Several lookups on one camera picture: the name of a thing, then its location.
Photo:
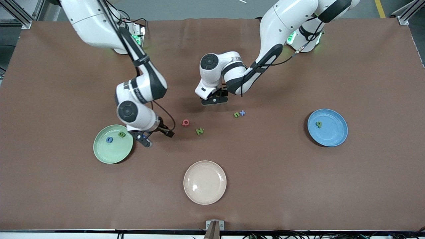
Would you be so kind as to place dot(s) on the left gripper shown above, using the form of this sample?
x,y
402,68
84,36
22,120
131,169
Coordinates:
x,y
223,91

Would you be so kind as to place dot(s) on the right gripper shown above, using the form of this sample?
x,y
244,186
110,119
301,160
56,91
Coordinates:
x,y
162,127

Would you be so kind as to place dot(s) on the red capital letter Q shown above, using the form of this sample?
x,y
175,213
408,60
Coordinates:
x,y
185,122

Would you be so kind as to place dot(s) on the green capital letter N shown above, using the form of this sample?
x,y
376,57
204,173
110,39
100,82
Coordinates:
x,y
199,131

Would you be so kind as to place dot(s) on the green capital letter B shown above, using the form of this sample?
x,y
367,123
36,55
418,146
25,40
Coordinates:
x,y
121,134

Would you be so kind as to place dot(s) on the blue capital letter C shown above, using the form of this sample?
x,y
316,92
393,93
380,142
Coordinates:
x,y
109,139

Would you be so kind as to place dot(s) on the green lowercase letter b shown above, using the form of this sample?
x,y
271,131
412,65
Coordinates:
x,y
318,124

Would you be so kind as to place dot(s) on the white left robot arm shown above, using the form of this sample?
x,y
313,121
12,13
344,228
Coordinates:
x,y
285,20

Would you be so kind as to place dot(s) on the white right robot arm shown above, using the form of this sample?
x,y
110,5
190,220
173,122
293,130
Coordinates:
x,y
89,23

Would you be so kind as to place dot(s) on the green plate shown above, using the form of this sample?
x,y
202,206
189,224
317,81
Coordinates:
x,y
109,154

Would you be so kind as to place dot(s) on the cream plate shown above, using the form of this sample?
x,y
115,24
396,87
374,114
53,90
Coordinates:
x,y
205,182

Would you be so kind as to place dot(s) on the grey-brown tapered pole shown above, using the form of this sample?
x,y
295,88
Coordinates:
x,y
212,234

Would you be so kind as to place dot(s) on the blue plate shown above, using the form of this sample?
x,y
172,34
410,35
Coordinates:
x,y
332,134

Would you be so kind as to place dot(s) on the silver metal bracket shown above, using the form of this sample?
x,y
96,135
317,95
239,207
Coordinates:
x,y
214,225

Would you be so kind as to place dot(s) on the aluminium frame profile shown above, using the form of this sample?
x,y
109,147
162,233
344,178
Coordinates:
x,y
20,15
405,13

